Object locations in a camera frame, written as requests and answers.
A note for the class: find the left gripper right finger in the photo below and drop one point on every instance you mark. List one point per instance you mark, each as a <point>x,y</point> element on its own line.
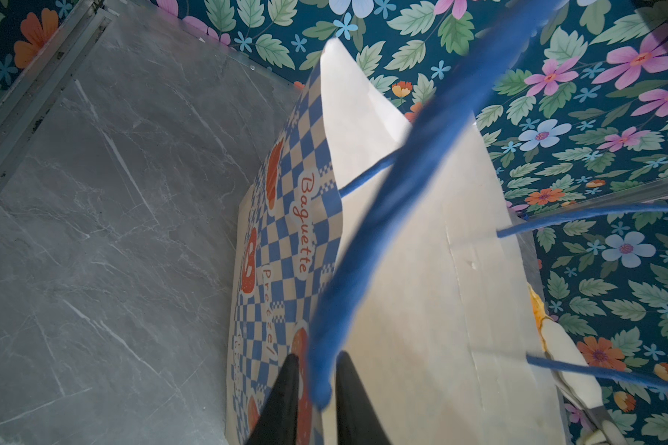
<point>357,422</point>

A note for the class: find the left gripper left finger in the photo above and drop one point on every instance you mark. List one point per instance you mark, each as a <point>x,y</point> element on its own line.
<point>277,424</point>

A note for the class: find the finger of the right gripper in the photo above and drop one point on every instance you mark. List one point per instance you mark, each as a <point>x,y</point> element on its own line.
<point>582,390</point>

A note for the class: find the ring donut fake bread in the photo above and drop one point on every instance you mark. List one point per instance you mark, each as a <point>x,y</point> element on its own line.
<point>539,313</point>

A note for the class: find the blue checkered paper bag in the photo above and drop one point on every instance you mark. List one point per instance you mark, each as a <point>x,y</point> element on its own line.
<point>387,239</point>

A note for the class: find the aluminium cage frame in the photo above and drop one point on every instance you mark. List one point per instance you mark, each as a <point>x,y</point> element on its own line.
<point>24,107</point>

